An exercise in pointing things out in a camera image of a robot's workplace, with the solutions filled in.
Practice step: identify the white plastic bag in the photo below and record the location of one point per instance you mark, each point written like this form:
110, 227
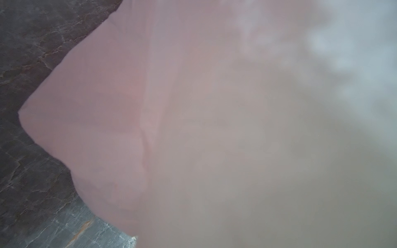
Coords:
231, 124

